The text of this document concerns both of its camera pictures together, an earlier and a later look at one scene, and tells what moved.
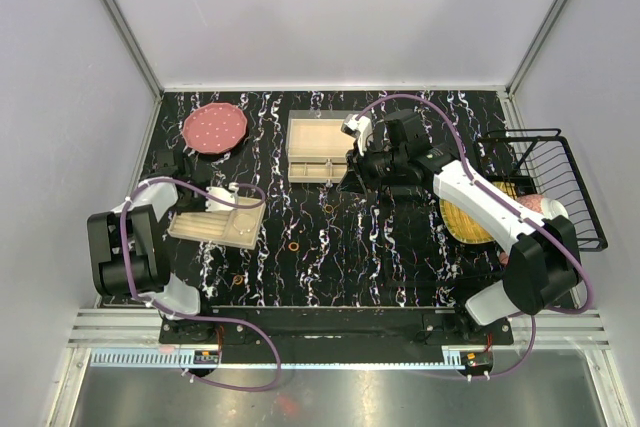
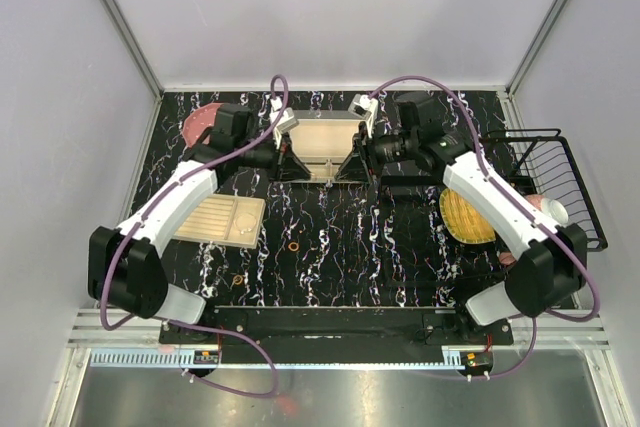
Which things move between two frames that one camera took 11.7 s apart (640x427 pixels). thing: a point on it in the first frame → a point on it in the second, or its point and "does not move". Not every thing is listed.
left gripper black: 200,208 → 288,167
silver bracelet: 250,229 does not move
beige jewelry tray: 238,227 does not move
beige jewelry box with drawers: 316,147 does not move
